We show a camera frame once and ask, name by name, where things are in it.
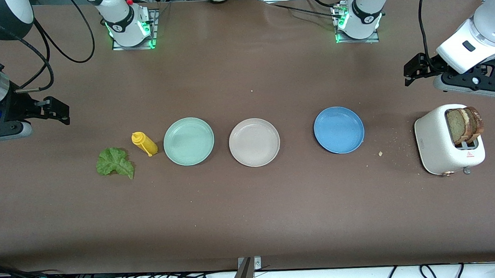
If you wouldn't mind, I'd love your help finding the black cable on table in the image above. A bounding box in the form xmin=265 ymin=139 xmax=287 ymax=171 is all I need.
xmin=265 ymin=0 xmax=344 ymax=23

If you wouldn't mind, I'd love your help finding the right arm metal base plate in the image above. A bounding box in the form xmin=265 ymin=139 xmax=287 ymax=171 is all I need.
xmin=110 ymin=9 xmax=161 ymax=52

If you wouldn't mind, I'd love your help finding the light green plate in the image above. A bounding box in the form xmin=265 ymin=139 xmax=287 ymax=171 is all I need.
xmin=162 ymin=116 xmax=216 ymax=167

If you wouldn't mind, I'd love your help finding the brown bread slice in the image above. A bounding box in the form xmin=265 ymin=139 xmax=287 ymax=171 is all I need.
xmin=462 ymin=105 xmax=485 ymax=139
xmin=446 ymin=108 xmax=473 ymax=147

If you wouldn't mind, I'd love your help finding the blue plate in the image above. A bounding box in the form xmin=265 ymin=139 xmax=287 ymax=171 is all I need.
xmin=312 ymin=105 xmax=366 ymax=155

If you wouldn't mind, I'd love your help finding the green lettuce leaf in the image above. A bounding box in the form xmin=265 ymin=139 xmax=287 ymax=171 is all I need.
xmin=95 ymin=146 xmax=135 ymax=182

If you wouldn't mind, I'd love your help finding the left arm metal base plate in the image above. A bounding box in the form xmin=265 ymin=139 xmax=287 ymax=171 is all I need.
xmin=333 ymin=3 xmax=381 ymax=45

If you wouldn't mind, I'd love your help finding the beige plate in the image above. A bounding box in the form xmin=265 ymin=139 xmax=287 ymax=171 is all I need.
xmin=228 ymin=117 xmax=282 ymax=169

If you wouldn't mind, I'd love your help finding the yellow squeeze bottle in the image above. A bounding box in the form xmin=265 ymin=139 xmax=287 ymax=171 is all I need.
xmin=131 ymin=131 xmax=159 ymax=158

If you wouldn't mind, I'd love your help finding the white toaster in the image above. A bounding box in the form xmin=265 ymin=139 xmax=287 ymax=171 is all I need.
xmin=413 ymin=102 xmax=487 ymax=178

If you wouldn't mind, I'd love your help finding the silver metal bracket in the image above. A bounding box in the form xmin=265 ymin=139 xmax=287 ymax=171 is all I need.
xmin=237 ymin=256 xmax=262 ymax=272

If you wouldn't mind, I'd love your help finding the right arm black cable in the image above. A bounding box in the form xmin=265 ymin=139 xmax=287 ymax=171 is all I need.
xmin=9 ymin=0 xmax=98 ymax=93

